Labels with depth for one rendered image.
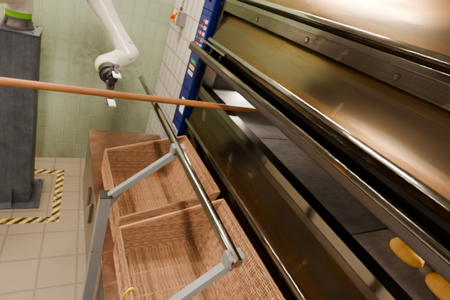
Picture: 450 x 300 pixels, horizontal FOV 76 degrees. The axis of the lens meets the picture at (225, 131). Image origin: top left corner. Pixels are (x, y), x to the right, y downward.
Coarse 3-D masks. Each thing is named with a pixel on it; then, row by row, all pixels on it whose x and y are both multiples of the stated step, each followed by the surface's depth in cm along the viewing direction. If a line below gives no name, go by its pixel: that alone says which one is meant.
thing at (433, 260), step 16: (192, 48) 155; (208, 64) 137; (224, 64) 148; (224, 80) 122; (288, 112) 109; (288, 128) 87; (304, 128) 97; (304, 144) 81; (320, 160) 76; (352, 160) 87; (336, 176) 71; (368, 176) 79; (352, 192) 67; (384, 192) 72; (368, 208) 63; (400, 208) 66; (416, 208) 72; (384, 224) 60; (400, 224) 57; (432, 224) 66; (416, 240) 55; (448, 240) 62; (432, 256) 52; (448, 272) 50
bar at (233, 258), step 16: (144, 80) 154; (160, 112) 125; (176, 144) 106; (160, 160) 105; (144, 176) 105; (192, 176) 91; (112, 192) 103; (96, 208) 107; (208, 208) 80; (96, 224) 106; (96, 240) 110; (224, 240) 72; (96, 256) 114; (224, 256) 69; (240, 256) 69; (96, 272) 119; (208, 272) 69; (224, 272) 69; (192, 288) 68
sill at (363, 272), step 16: (208, 96) 167; (224, 112) 150; (240, 128) 137; (256, 144) 126; (272, 160) 117; (288, 176) 109; (288, 192) 106; (304, 192) 103; (304, 208) 98; (320, 208) 97; (320, 224) 92; (336, 224) 91; (336, 240) 87; (352, 240) 87; (352, 256) 82; (368, 256) 82; (368, 272) 77; (384, 272) 79; (384, 288) 74; (400, 288) 75
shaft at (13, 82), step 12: (0, 84) 102; (12, 84) 103; (24, 84) 105; (36, 84) 107; (48, 84) 109; (60, 84) 112; (108, 96) 121; (120, 96) 123; (132, 96) 125; (144, 96) 128; (156, 96) 131; (216, 108) 148; (228, 108) 151; (240, 108) 154; (252, 108) 159
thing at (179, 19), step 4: (180, 12) 203; (184, 12) 207; (176, 16) 204; (180, 16) 204; (184, 16) 206; (172, 20) 211; (176, 20) 205; (180, 20) 206; (184, 20) 207; (176, 24) 206; (180, 24) 207; (184, 24) 208
